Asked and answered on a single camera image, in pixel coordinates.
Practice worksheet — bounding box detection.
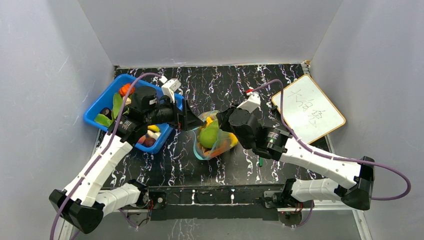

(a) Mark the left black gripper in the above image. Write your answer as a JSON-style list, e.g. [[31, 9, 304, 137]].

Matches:
[[145, 95, 204, 132]]

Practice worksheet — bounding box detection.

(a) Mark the green cabbage toy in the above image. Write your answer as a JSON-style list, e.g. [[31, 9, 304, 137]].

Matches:
[[198, 120, 220, 149]]

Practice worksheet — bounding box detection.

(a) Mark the yellow banana toy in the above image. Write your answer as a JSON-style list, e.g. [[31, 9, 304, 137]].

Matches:
[[228, 133, 239, 148]]

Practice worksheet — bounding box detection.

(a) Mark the clear zip top bag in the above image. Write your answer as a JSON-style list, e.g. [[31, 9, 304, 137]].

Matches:
[[192, 110, 239, 161]]

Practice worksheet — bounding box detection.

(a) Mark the orange papaya slice toy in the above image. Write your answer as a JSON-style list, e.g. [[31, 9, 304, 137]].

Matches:
[[203, 139, 231, 159]]

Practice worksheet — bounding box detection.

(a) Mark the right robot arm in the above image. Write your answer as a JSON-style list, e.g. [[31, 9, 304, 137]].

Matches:
[[216, 106, 374, 211]]

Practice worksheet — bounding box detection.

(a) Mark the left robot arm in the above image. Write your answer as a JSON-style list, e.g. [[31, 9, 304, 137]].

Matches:
[[49, 86, 204, 239]]

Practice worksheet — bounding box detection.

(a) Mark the white dry erase board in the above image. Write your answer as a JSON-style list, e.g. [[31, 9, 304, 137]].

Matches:
[[271, 74, 346, 144]]

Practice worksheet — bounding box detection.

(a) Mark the blue plastic bin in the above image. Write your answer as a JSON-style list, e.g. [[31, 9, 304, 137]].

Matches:
[[83, 72, 184, 154]]

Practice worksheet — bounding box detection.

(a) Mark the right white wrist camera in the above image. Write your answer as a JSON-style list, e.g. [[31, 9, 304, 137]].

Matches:
[[237, 90, 261, 114]]

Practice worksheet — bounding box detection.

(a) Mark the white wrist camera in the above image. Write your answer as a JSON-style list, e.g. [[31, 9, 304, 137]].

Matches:
[[158, 75, 181, 103], [237, 90, 261, 114]]

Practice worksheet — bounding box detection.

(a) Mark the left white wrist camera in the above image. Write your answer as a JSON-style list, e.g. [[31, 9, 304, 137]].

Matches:
[[158, 75, 181, 103]]

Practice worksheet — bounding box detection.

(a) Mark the aluminium frame rail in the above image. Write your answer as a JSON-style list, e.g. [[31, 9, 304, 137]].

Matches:
[[57, 187, 374, 240]]

